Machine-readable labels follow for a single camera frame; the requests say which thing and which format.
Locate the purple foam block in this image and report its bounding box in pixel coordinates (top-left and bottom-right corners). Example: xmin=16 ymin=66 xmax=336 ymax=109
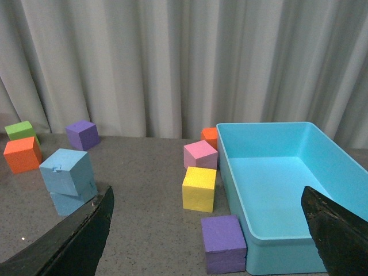
xmin=201 ymin=215 xmax=247 ymax=274
xmin=65 ymin=120 xmax=100 ymax=151

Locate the purple foam block near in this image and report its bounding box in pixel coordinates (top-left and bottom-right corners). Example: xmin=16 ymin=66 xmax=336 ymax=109
xmin=201 ymin=215 xmax=247 ymax=274

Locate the orange foam block right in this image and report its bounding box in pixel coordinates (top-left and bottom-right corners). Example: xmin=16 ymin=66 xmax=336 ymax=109
xmin=201 ymin=127 xmax=218 ymax=150

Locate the purple foam block far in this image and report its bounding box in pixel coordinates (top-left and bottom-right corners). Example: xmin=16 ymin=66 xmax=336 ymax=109
xmin=65 ymin=120 xmax=100 ymax=151

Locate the light blue plastic bin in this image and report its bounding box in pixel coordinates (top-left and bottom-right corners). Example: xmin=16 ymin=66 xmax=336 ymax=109
xmin=217 ymin=122 xmax=367 ymax=275

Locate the light blue block with dent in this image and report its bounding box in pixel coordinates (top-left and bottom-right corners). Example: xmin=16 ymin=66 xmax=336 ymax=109
xmin=39 ymin=148 xmax=97 ymax=201

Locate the yellow foam block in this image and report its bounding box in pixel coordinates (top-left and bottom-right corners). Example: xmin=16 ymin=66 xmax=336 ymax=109
xmin=182 ymin=166 xmax=217 ymax=213

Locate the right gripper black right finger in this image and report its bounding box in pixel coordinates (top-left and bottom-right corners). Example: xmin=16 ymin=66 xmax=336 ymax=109
xmin=301 ymin=186 xmax=367 ymax=275

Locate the pink foam block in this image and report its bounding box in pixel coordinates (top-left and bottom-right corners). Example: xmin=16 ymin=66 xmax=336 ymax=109
xmin=183 ymin=140 xmax=218 ymax=169

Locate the light blue foam block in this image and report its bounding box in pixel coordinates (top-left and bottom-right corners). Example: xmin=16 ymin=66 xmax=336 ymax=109
xmin=50 ymin=193 xmax=85 ymax=216

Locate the green foam block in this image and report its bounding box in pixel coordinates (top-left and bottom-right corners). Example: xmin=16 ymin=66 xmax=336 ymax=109
xmin=5 ymin=121 xmax=40 ymax=144

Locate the orange foam block left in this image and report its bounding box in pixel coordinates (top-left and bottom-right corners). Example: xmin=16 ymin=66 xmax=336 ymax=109
xmin=3 ymin=136 xmax=43 ymax=174

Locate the grey curtain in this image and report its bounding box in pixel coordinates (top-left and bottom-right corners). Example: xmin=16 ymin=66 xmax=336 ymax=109
xmin=1 ymin=1 xmax=367 ymax=148

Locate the orange foam block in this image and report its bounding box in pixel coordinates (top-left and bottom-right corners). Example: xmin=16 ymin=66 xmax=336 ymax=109
xmin=201 ymin=127 xmax=218 ymax=150
xmin=3 ymin=136 xmax=43 ymax=174

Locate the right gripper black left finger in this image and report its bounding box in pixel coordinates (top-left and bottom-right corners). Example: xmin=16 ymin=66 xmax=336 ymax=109
xmin=1 ymin=186 xmax=114 ymax=275

